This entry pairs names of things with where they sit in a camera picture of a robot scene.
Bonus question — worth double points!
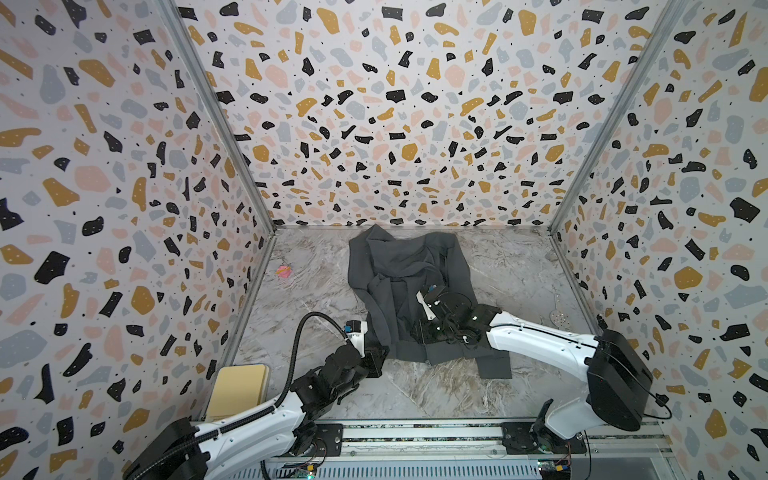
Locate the dark grey jacket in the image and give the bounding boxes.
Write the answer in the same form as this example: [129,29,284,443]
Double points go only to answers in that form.
[348,225,512,379]

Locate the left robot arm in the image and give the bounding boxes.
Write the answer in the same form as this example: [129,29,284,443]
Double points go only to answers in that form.
[123,342,389,479]

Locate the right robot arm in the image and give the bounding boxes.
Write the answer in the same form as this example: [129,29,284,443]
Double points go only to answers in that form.
[417,286,666,452]

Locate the pink sticker on table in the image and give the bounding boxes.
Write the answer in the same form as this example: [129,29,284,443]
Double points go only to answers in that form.
[276,265,293,279]

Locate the beige foam pad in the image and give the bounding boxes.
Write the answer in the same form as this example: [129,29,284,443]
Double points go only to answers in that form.
[205,364,270,422]

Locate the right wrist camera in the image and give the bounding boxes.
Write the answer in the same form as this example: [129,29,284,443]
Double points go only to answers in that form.
[416,285,442,321]

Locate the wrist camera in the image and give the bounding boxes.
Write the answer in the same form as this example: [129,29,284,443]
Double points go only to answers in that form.
[416,285,442,321]
[344,320,368,357]

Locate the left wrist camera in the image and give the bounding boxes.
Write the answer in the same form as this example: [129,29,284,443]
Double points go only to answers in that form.
[344,320,368,357]

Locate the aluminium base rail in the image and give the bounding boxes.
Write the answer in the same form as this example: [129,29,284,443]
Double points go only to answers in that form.
[164,418,679,480]

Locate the black corrugated cable hose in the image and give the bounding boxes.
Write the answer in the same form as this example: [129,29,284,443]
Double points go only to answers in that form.
[128,310,349,478]

